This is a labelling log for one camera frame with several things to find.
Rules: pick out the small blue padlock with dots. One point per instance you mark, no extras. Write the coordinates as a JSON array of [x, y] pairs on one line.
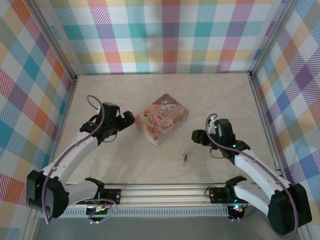
[[185, 156]]

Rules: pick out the pink printed tin box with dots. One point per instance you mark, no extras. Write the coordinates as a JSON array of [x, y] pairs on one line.
[[160, 117]]

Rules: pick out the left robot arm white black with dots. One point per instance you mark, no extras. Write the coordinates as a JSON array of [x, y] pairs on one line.
[[72, 152]]

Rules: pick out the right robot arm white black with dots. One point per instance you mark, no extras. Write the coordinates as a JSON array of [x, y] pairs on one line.
[[260, 172]]

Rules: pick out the controller board with lit leds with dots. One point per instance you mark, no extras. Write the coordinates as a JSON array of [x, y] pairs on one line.
[[237, 210]]

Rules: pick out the green terminal controller board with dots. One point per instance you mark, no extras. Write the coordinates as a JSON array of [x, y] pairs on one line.
[[100, 213]]

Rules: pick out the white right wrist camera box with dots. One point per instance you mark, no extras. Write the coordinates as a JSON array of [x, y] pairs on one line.
[[212, 124]]

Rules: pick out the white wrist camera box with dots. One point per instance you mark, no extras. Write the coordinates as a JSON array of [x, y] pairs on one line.
[[212, 124], [99, 109]]

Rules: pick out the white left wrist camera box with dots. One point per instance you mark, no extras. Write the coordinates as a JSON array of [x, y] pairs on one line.
[[99, 109]]

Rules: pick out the aluminium table side rail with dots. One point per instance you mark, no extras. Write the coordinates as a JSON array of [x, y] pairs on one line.
[[67, 110], [260, 105]]

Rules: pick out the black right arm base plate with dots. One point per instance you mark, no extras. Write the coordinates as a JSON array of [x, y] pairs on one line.
[[217, 195]]

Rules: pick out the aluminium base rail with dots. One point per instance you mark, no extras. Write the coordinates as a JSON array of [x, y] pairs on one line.
[[162, 195]]

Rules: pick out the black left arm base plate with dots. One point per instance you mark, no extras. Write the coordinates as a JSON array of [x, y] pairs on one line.
[[113, 196]]

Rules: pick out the aluminium frame post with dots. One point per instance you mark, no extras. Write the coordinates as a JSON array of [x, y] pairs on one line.
[[272, 35], [53, 42]]

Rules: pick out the aluminium frame leg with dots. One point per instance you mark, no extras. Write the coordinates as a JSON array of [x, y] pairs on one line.
[[303, 233], [31, 227]]

